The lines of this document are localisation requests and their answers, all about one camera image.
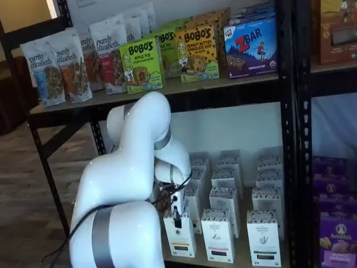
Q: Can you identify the blue Zbar box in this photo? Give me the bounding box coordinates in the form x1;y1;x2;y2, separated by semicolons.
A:
223;18;279;80
228;2;277;27

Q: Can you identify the white box yellow strip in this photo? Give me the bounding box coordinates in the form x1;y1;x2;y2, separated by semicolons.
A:
184;183;203;235
191;167;208;188
189;152;210;171
163;208;197;257

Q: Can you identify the pale blue backdrop banner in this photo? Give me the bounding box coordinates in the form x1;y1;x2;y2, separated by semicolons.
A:
311;96;357;159

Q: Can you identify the yellow Bobo's peanut butter box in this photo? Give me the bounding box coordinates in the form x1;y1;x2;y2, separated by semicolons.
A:
178;14;224;28
175;22;220;84
195;7;231;21

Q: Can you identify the white box green strip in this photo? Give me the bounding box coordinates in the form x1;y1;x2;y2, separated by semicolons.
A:
255;169;283;189
252;186;284;238
247;209;280;266
257;146;283;173

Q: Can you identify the purple Annie's box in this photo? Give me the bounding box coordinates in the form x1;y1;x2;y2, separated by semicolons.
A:
317;192;357;216
313;173;357;196
312;156;348;177
319;212;357;268

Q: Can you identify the white orange granola bag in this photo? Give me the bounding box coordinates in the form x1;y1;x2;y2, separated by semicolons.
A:
54;27;94;103
79;32;105;92

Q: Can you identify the dark brown sofa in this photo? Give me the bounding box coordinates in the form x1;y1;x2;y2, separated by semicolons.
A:
0;55;38;136

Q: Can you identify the orange brown snack box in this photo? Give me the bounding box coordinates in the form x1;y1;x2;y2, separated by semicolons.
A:
319;0;357;66

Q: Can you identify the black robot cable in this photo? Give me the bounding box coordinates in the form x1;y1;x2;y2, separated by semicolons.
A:
36;173;194;268

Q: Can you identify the green Bobo's apple pie box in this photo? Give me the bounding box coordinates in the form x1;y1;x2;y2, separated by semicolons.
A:
119;35;166;95
152;27;182;79
160;16;195;32

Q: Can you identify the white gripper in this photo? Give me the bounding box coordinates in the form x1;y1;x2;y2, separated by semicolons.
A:
170;188;187;228

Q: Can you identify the white box pink strip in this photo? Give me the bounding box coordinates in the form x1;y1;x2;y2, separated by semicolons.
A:
200;208;233;263
209;186;238;238
211;169;237;190
219;150;243;196

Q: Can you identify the white blue granola bag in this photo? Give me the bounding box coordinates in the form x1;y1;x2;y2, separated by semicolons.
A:
19;35;66;108

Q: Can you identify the white red granola bag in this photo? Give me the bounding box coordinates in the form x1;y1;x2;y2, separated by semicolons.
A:
122;11;143;42
89;21;128;94
139;2;156;31

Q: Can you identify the black metal shelf rack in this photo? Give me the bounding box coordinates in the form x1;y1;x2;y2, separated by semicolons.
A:
0;0;297;268
295;0;357;268

